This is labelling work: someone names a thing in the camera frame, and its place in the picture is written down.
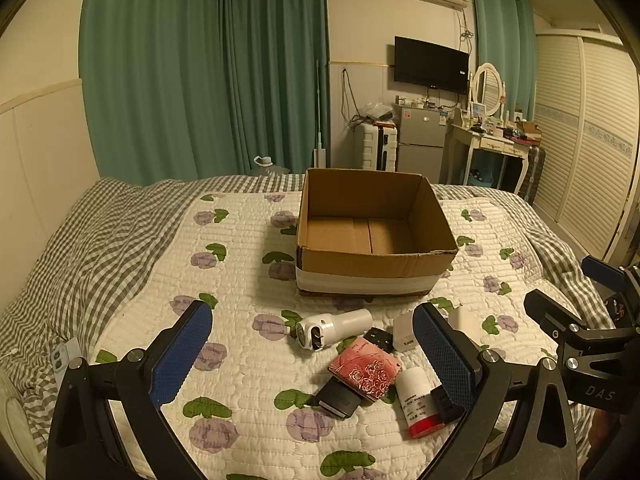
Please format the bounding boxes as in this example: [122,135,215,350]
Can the white slatted wardrobe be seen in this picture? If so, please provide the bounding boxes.
[532,30,640,263]

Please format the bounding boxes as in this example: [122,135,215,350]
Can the white hard suitcase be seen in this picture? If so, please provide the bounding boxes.
[354,122,400,171]

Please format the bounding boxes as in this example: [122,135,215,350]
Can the silver fridge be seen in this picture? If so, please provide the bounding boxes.
[396,104,453,183]

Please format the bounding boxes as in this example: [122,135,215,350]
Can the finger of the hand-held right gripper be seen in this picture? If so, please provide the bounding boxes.
[523,288,587,343]
[581,255,628,293]

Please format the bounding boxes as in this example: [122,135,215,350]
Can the clear water jug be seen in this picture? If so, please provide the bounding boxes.
[252,156,291,177]

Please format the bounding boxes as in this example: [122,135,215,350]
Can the pink floral wallet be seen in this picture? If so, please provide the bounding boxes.
[327,337,403,405]

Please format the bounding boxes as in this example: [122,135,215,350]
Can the hanging dark cables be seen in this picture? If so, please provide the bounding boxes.
[340,69,361,123]

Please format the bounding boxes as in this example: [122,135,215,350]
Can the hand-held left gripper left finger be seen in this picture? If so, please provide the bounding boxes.
[46,300,213,480]

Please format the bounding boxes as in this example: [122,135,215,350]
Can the black wall television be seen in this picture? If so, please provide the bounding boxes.
[393,36,470,95]

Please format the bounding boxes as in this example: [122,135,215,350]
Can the white vanity table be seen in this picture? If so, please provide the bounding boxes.
[440,122,533,193]

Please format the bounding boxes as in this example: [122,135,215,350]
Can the white power strip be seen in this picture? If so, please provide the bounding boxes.
[50,340,81,368]

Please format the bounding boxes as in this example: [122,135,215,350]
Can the white box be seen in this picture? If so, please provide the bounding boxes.
[446,306,483,348]

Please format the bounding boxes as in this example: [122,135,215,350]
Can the air conditioner cable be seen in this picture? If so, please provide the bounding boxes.
[457,7,473,53]

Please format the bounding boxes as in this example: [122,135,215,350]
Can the oval vanity mirror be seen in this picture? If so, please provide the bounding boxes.
[471,62,505,118]

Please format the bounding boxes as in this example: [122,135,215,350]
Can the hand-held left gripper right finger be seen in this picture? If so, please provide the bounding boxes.
[412,302,578,480]

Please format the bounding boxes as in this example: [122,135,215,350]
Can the white flat mop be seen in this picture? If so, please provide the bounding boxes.
[312,58,328,168]

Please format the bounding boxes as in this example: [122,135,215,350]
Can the black rectangular device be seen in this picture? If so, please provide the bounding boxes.
[312,379,362,420]

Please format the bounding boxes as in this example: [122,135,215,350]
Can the light teal curtain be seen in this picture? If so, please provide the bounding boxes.
[472,0,538,126]

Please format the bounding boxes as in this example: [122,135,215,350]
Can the white bottle with red cap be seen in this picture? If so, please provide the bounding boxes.
[395,366,446,440]

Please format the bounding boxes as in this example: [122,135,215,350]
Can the green curtain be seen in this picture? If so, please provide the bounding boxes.
[220,0,331,176]
[79,0,236,186]

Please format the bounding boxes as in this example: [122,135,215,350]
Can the white charger cube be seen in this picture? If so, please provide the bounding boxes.
[392,314,421,353]

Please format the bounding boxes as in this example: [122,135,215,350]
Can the grey hard suitcase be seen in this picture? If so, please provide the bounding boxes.
[517,145,546,203]

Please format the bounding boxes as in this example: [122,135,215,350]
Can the brown cardboard tray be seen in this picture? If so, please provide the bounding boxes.
[515,121,543,143]

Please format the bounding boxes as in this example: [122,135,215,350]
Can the white electric shaver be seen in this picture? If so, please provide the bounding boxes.
[295,308,373,352]

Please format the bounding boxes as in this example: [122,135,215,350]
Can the black plug adapter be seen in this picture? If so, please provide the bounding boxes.
[361,327,396,356]

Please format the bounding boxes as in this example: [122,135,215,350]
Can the brown cardboard box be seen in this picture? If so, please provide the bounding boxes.
[295,167,459,298]

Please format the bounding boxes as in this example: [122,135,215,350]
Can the clear plastic bag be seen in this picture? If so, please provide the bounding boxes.
[362,101,396,123]

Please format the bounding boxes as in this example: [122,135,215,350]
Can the white floral quilt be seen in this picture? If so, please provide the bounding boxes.
[95,192,591,480]

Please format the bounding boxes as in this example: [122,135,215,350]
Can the small black box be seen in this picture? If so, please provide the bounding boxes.
[430,385,466,423]

